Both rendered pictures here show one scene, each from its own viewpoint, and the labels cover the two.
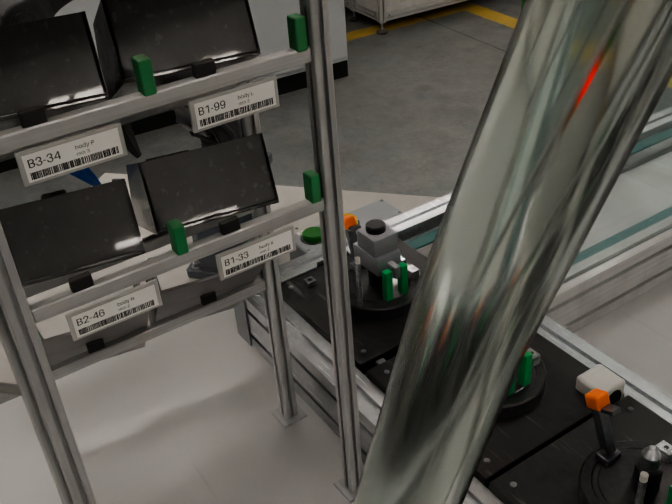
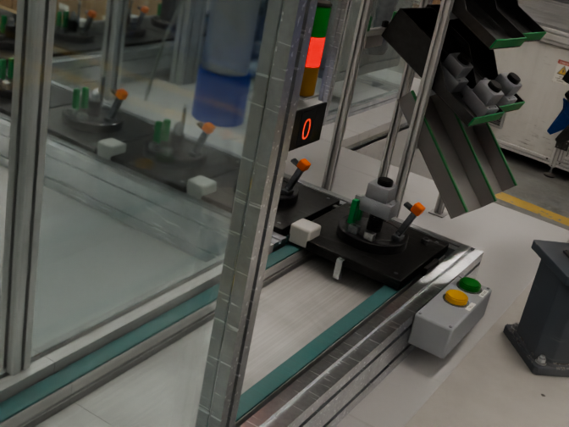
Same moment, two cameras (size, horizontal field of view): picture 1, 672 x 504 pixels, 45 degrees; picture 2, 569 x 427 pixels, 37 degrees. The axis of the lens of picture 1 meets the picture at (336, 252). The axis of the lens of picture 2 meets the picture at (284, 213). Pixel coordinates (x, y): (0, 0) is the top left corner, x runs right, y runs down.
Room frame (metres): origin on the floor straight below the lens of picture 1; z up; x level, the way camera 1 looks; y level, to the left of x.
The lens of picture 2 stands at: (2.23, -1.00, 1.63)
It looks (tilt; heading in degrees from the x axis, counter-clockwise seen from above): 23 degrees down; 148
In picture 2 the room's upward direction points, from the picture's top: 11 degrees clockwise
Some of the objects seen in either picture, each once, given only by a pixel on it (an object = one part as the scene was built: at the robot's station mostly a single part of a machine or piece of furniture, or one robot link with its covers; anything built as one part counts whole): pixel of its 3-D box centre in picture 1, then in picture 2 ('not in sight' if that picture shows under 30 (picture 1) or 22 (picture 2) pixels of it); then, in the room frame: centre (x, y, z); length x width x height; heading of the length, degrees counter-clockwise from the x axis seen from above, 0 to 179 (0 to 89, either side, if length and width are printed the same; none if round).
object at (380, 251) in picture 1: (380, 246); (377, 194); (1.02, -0.07, 1.06); 0.08 x 0.04 x 0.07; 31
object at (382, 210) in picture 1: (347, 237); (451, 314); (1.26, -0.02, 0.93); 0.21 x 0.07 x 0.06; 121
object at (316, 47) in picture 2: not in sight; (307, 48); (1.03, -0.29, 1.33); 0.05 x 0.05 x 0.05
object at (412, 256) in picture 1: (379, 297); (370, 241); (1.03, -0.06, 0.96); 0.24 x 0.24 x 0.02; 31
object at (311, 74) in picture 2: not in sight; (302, 78); (1.03, -0.29, 1.28); 0.05 x 0.05 x 0.05
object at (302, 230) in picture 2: not in sight; (304, 233); (1.00, -0.20, 0.97); 0.05 x 0.05 x 0.04; 31
